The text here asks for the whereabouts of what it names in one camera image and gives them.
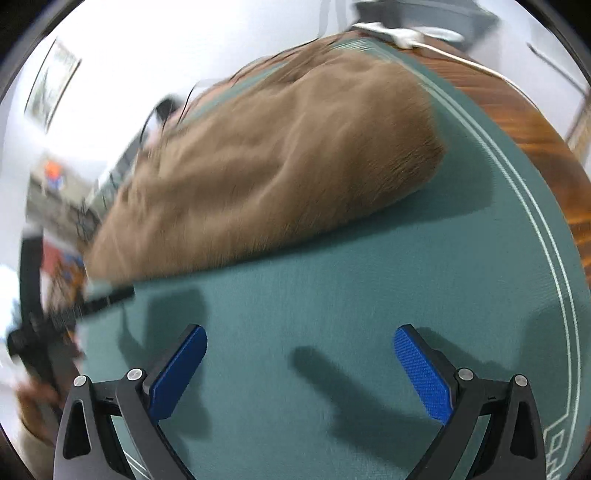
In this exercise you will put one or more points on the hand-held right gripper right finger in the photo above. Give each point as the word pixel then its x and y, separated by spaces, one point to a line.
pixel 422 378

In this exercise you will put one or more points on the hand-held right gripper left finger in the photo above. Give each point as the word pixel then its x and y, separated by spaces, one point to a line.
pixel 178 371

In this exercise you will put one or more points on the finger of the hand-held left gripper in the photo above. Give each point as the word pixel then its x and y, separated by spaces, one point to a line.
pixel 106 297

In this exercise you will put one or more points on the brown fleece garment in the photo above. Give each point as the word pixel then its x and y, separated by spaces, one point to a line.
pixel 277 161

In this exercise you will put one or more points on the beige shelf cabinet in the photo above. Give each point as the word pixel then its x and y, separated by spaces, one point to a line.
pixel 69 203

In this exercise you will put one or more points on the green table mat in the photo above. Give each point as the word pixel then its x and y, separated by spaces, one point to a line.
pixel 346 300

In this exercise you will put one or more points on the blue packet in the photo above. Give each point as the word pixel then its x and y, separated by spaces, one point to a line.
pixel 54 183

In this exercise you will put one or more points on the orange packet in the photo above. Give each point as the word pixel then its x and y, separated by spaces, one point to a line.
pixel 53 168

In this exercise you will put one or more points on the wooden stick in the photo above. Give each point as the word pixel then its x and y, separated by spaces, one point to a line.
pixel 579 134

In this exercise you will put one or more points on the white round disc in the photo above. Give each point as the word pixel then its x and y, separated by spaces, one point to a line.
pixel 441 33

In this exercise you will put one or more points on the grey cabinet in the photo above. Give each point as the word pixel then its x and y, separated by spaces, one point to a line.
pixel 425 11

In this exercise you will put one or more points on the framed wall picture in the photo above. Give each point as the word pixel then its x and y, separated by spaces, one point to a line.
pixel 51 85

